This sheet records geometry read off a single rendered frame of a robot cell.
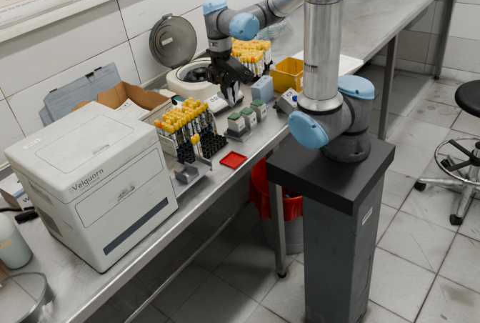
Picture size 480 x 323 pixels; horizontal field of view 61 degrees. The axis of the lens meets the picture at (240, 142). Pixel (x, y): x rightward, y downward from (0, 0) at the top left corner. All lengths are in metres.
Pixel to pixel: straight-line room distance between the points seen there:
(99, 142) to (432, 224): 1.83
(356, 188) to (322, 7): 0.50
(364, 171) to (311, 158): 0.16
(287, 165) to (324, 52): 0.39
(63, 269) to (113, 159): 0.36
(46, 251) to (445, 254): 1.79
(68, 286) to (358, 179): 0.82
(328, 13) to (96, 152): 0.62
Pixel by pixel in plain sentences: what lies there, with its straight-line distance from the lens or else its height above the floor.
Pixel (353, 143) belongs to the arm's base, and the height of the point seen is 1.00.
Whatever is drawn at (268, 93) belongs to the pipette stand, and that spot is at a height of 0.92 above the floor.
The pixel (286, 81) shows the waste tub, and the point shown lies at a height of 0.94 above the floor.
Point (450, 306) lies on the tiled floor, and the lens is 2.13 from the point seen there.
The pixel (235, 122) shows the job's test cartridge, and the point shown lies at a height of 0.95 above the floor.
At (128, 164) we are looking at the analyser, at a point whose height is 1.12.
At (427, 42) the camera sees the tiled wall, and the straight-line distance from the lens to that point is 3.69.
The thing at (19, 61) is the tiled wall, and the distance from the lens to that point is 1.55.
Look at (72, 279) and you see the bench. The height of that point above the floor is 0.87.
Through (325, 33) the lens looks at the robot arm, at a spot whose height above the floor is 1.37.
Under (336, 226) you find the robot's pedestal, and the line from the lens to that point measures 1.39.
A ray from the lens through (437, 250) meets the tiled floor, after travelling 2.30.
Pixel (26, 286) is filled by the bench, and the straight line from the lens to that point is 1.23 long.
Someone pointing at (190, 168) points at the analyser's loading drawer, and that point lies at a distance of 1.28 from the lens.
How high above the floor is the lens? 1.72
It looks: 36 degrees down
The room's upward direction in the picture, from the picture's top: 8 degrees counter-clockwise
